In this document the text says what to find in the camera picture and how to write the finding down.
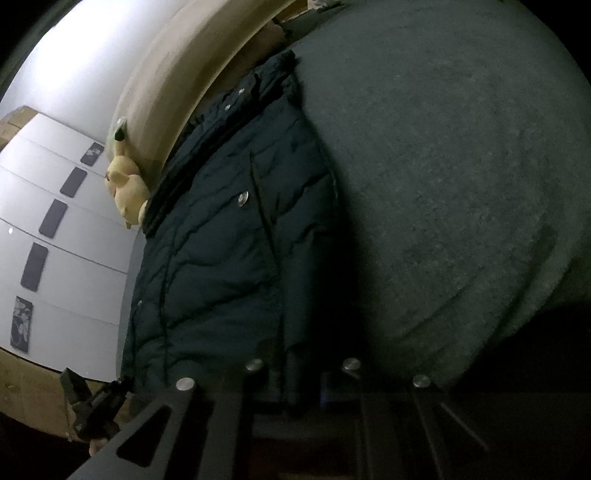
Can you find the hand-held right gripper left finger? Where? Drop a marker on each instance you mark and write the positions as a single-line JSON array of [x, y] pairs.
[[194, 406]]

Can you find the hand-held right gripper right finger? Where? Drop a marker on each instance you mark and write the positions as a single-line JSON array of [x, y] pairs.
[[369, 415]]

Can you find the dark puffer jacket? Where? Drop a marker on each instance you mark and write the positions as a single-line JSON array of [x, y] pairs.
[[221, 258]]

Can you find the white wardrobe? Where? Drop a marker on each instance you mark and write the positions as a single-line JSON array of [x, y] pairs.
[[83, 277]]

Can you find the yellow plush toy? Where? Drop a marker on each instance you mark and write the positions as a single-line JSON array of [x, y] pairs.
[[127, 189]]

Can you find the bed with grey sheet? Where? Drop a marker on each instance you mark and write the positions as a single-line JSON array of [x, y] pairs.
[[438, 161]]

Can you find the beige headboard cushion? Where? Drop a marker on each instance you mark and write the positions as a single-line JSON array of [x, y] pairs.
[[184, 60]]

